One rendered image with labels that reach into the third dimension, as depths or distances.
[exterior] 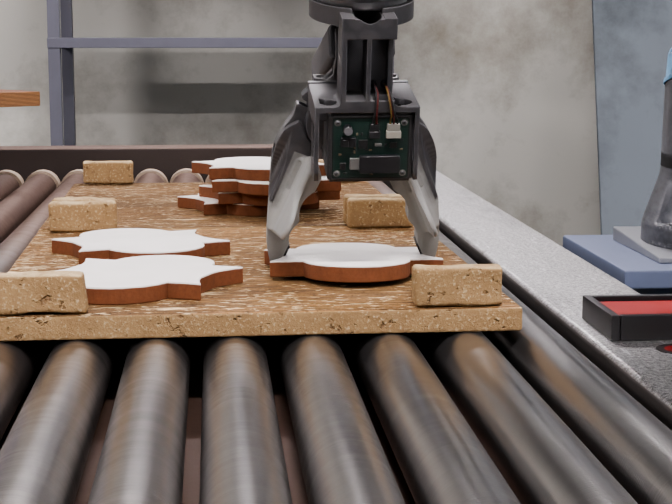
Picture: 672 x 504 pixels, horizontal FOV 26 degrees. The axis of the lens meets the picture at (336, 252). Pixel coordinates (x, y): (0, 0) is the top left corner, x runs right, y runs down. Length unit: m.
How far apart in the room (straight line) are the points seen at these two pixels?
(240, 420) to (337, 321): 0.21
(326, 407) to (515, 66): 4.35
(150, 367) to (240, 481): 0.23
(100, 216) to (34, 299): 0.39
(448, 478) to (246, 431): 0.11
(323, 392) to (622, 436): 0.16
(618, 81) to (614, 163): 0.27
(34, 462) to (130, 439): 0.05
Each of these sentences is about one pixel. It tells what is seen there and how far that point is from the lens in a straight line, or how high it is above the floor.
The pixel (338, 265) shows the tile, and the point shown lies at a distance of 1.01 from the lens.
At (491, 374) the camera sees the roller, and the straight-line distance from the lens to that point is 0.84.
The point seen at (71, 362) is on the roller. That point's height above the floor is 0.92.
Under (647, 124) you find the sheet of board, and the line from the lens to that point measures 4.90.
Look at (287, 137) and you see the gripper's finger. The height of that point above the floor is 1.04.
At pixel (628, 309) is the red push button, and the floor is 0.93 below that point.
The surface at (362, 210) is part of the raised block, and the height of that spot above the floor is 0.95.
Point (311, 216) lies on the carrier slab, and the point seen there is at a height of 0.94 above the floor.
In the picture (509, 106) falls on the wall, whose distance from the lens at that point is 5.08.
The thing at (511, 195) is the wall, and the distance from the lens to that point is 5.11.
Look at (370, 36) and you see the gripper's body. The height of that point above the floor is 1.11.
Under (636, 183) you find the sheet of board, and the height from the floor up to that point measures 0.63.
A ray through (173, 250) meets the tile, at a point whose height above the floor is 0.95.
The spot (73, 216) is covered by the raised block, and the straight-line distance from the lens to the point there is 1.32.
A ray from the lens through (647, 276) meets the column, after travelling 1.54.
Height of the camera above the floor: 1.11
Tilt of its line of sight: 9 degrees down
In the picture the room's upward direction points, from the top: straight up
